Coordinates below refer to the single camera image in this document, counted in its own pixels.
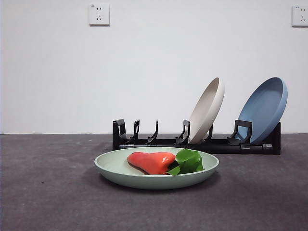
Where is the black plate rack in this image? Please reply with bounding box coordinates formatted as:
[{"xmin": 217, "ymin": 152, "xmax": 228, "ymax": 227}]
[{"xmin": 112, "ymin": 118, "xmax": 282, "ymax": 155}]

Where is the orange carrot with green leaves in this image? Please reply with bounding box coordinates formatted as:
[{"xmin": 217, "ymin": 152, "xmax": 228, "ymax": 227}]
[{"xmin": 127, "ymin": 148, "xmax": 205, "ymax": 176}]

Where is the green plate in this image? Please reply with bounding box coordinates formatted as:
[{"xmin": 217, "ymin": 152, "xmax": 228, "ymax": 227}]
[{"xmin": 94, "ymin": 146, "xmax": 220, "ymax": 190}]

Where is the blue plate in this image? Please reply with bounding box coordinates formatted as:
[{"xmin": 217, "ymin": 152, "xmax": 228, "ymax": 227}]
[{"xmin": 237, "ymin": 77, "xmax": 288, "ymax": 145}]

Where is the white wall socket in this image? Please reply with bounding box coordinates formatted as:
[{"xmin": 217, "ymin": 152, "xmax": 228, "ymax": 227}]
[
  {"xmin": 89, "ymin": 2, "xmax": 111, "ymax": 26},
  {"xmin": 291, "ymin": 5, "xmax": 308, "ymax": 27}
]

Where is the beige plate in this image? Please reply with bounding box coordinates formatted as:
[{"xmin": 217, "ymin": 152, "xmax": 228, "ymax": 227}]
[{"xmin": 188, "ymin": 77, "xmax": 226, "ymax": 144}]

